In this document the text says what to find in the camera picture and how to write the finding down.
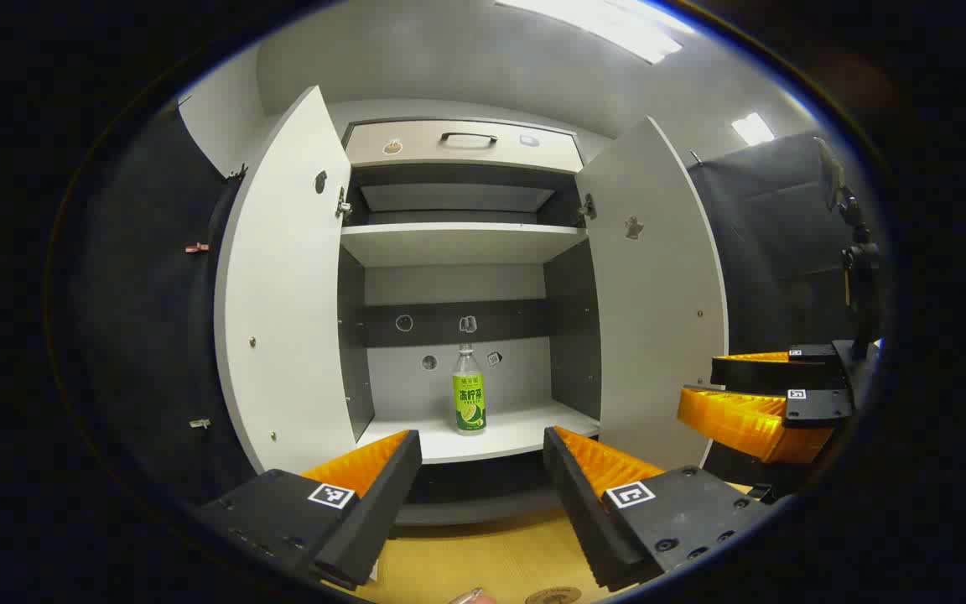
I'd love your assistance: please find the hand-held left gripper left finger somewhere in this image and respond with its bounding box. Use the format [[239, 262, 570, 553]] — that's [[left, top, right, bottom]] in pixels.
[[198, 430, 423, 591]]

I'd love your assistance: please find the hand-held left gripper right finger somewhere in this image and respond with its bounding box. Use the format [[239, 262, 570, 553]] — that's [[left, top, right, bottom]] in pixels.
[[543, 425, 773, 592]]

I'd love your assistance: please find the clear bottle with green label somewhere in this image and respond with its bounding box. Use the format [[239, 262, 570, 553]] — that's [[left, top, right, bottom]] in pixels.
[[452, 344, 488, 435]]

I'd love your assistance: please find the white and grey cabinet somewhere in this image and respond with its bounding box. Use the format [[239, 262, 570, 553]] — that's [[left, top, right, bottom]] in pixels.
[[215, 84, 729, 526]]

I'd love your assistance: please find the white cabinet shelf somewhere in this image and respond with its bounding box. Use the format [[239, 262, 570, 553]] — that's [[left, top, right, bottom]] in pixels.
[[340, 222, 589, 268]]

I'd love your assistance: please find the beige cabinet drawer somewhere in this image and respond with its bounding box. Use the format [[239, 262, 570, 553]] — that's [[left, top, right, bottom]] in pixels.
[[343, 120, 584, 174]]

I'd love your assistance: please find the small ceiling light panel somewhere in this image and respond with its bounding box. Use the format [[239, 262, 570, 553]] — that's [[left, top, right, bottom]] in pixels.
[[732, 113, 776, 146]]

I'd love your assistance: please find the long ceiling light panel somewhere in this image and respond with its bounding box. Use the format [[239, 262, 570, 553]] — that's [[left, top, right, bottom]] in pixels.
[[496, 0, 698, 65]]

